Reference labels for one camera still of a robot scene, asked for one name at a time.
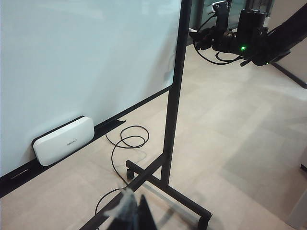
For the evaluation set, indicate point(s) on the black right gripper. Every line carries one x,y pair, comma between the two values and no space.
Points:
225,40

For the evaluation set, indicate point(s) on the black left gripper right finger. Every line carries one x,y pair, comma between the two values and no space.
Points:
146,215

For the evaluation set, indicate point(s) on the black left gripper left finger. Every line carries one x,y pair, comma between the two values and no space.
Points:
124,213

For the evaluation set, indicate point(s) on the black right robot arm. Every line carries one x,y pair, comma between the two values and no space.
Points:
251,28

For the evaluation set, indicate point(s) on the black metal whiteboard stand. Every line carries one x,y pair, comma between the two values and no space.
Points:
175,95

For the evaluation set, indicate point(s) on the white whiteboard eraser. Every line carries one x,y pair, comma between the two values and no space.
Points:
64,141

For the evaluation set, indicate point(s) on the black metal floor base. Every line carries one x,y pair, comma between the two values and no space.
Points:
287,74

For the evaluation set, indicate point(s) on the white board with black frame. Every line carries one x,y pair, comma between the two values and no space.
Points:
84,60

